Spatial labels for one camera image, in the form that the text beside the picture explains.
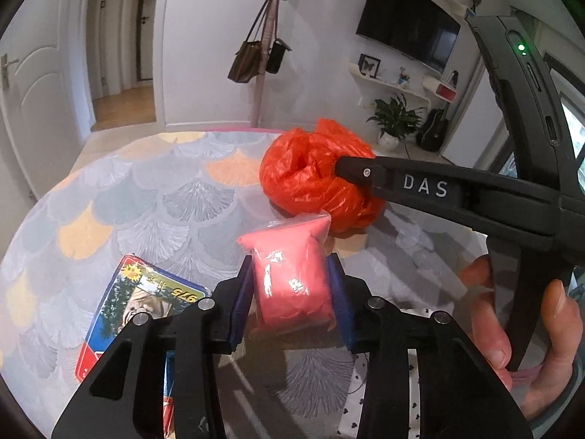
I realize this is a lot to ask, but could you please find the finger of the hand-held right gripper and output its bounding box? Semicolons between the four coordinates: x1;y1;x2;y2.
333;155;389;203

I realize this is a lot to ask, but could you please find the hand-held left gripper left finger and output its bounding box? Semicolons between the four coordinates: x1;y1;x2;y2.
50;254;257;439

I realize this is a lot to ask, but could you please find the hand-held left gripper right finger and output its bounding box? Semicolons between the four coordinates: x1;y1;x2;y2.
325;252;535;439

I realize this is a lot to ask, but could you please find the pink plastic packet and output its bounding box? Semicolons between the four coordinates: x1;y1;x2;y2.
237;210;341;337

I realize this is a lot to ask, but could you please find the red plastic bag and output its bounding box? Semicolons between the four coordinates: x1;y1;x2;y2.
259;118;387;234

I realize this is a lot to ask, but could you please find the person's right hand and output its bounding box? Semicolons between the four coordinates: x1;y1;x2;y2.
457;255;581;421

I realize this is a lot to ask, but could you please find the potted green plant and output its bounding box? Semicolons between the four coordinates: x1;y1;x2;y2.
367;94;426;149

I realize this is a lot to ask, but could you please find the black guitar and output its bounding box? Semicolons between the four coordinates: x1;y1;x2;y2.
416;109;451;151

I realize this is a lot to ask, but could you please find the white tall refrigerator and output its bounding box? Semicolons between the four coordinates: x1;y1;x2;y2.
441;59;517;170

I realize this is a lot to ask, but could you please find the blue picture card packet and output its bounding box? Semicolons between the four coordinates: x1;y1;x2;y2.
73;254;215;439

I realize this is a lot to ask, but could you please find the framed butterfly picture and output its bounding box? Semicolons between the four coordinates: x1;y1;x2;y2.
358;53;382;78

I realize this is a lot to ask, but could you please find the white dotted cloth pouch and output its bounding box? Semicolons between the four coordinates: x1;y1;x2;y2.
338;348;439;439

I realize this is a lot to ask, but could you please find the pink coat rack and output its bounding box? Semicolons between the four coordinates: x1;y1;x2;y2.
249;0;291;129

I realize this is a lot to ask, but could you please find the small black bag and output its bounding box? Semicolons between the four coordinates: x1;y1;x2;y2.
265;0;292;75

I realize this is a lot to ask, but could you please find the brown handbag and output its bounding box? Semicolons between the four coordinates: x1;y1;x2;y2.
227;0;271;84

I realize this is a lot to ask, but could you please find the hallway door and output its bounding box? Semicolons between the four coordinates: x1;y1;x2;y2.
137;0;154;83

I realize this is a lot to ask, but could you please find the white panel door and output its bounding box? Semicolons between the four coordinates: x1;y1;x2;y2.
0;32;62;202

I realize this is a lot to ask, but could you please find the white low wall shelf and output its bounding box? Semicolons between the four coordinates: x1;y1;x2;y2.
348;61;433;106

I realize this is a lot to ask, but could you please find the white red wall box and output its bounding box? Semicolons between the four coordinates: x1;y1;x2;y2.
423;75;459;101

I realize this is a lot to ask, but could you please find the wall television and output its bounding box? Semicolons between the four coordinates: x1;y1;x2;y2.
355;0;461;74

